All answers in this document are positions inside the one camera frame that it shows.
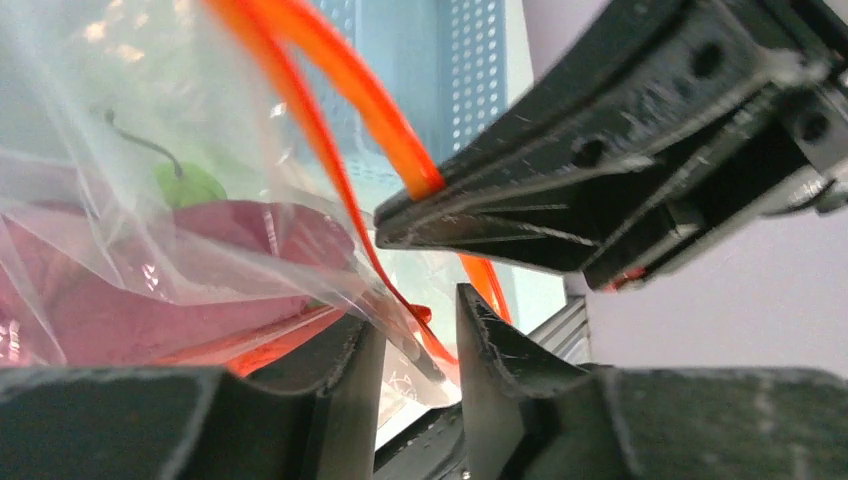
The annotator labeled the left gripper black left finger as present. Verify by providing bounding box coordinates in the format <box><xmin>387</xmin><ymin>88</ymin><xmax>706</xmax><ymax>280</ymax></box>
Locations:
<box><xmin>1</xmin><ymin>316</ymin><xmax>385</xmax><ymax>479</ymax></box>

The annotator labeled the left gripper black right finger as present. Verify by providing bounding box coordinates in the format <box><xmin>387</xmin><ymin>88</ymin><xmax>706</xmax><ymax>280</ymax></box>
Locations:
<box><xmin>456</xmin><ymin>284</ymin><xmax>847</xmax><ymax>479</ymax></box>

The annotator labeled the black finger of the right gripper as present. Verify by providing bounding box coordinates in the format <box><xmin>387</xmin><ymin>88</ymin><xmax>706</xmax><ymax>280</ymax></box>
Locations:
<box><xmin>376</xmin><ymin>1</ymin><xmax>829</xmax><ymax>250</ymax></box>

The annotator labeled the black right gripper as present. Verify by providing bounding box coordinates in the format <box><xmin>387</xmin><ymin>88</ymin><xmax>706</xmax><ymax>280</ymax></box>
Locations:
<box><xmin>457</xmin><ymin>1</ymin><xmax>847</xmax><ymax>290</ymax></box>

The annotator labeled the dark red toy fruit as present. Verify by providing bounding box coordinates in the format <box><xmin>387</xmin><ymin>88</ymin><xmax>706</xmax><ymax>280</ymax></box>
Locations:
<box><xmin>1</xmin><ymin>200</ymin><xmax>365</xmax><ymax>366</ymax></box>

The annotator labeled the green toy pepper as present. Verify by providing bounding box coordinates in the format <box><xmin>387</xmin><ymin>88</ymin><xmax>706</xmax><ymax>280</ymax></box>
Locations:
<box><xmin>103</xmin><ymin>109</ymin><xmax>228</xmax><ymax>209</ymax></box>

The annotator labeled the clear zip bag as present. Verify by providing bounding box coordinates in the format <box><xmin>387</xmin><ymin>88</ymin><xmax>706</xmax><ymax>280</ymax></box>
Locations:
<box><xmin>1</xmin><ymin>1</ymin><xmax>503</xmax><ymax>407</ymax></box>

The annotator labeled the red toy chili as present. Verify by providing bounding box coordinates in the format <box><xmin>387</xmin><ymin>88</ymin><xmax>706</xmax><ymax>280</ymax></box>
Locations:
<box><xmin>134</xmin><ymin>298</ymin><xmax>418</xmax><ymax>376</ymax></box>

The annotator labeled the light blue perforated basket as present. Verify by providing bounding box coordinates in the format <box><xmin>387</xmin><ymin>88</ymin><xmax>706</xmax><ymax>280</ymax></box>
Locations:
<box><xmin>291</xmin><ymin>0</ymin><xmax>510</xmax><ymax>193</ymax></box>

